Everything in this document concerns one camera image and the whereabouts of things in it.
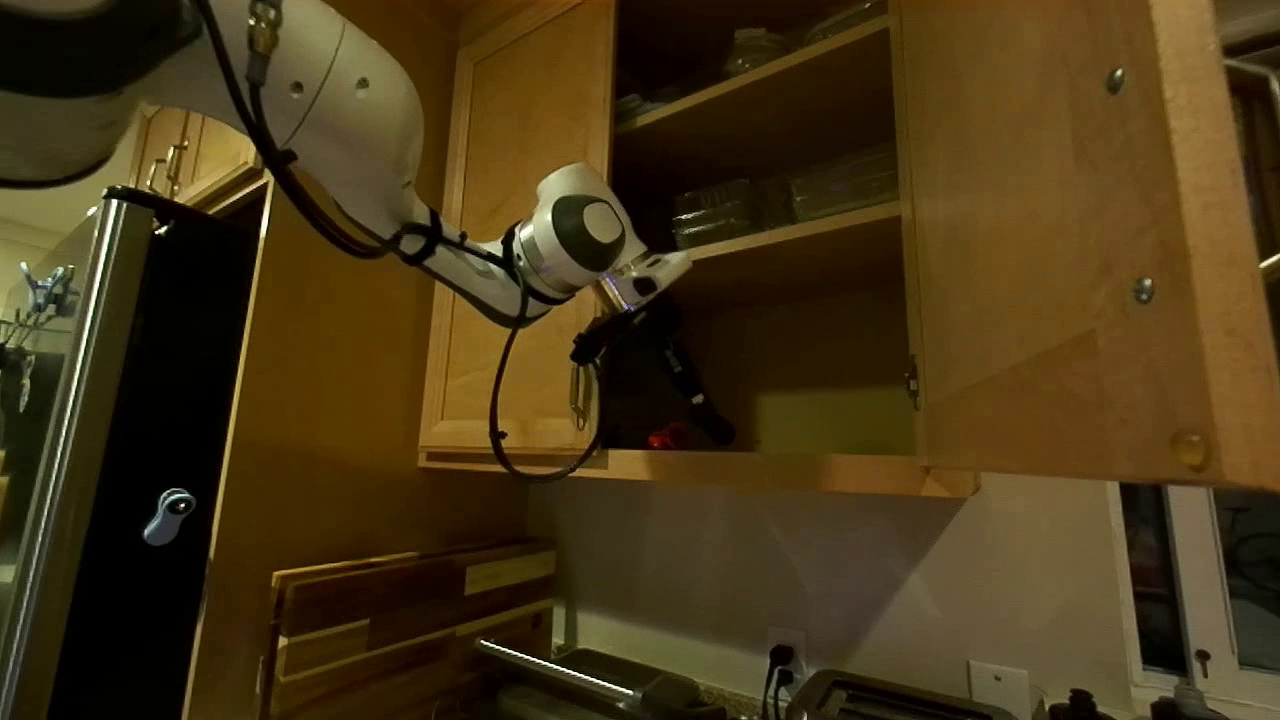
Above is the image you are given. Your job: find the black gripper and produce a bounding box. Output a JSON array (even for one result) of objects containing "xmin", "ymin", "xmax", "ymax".
[{"xmin": 601, "ymin": 297, "xmax": 740, "ymax": 457}]

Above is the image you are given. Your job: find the blue handled can opener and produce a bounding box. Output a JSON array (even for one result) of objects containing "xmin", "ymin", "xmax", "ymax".
[{"xmin": 141, "ymin": 485, "xmax": 201, "ymax": 554}]

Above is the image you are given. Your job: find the wide wooden cabinet door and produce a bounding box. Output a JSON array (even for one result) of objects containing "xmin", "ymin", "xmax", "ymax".
[{"xmin": 889, "ymin": 0, "xmax": 1280, "ymax": 495}]

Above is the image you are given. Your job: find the small wooden overhead cabinet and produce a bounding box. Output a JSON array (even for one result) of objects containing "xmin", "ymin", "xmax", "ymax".
[{"xmin": 130, "ymin": 99, "xmax": 274, "ymax": 211}]

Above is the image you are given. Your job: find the clear glass dish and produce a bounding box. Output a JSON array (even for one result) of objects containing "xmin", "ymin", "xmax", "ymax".
[
  {"xmin": 786, "ymin": 142, "xmax": 899, "ymax": 223},
  {"xmin": 667, "ymin": 175, "xmax": 769, "ymax": 254},
  {"xmin": 720, "ymin": 19, "xmax": 791, "ymax": 77}
]

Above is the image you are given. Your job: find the large wooden cutting board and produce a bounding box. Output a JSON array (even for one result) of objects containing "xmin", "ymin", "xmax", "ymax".
[{"xmin": 265, "ymin": 537, "xmax": 563, "ymax": 684}]

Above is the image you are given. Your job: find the stainless steel refrigerator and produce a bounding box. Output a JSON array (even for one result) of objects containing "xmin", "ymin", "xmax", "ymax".
[{"xmin": 0, "ymin": 188, "xmax": 276, "ymax": 720}]

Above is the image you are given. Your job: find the white bottle black cap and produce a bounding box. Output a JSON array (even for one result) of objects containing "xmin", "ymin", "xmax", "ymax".
[{"xmin": 1052, "ymin": 684, "xmax": 1111, "ymax": 720}]

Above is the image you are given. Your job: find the silver star-shaped decoration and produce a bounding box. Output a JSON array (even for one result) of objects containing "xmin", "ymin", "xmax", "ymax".
[{"xmin": 12, "ymin": 258, "xmax": 79, "ymax": 324}]

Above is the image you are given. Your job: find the white framed window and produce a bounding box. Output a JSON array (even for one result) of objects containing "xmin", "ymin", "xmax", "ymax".
[{"xmin": 1118, "ymin": 482, "xmax": 1280, "ymax": 715}]

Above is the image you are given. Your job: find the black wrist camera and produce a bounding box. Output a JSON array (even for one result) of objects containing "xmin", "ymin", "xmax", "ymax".
[{"xmin": 567, "ymin": 318, "xmax": 631, "ymax": 378}]

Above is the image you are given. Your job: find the metal cabinet door handle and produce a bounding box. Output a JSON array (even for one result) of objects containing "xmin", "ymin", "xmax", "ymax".
[{"xmin": 567, "ymin": 358, "xmax": 601, "ymax": 432}]

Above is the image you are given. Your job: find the wooden wall cabinet carcass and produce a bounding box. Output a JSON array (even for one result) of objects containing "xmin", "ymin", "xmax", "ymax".
[{"xmin": 413, "ymin": 0, "xmax": 983, "ymax": 505}]

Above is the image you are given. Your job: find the white wall outlet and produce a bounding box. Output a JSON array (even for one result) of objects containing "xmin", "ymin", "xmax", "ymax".
[{"xmin": 969, "ymin": 656, "xmax": 1037, "ymax": 715}]

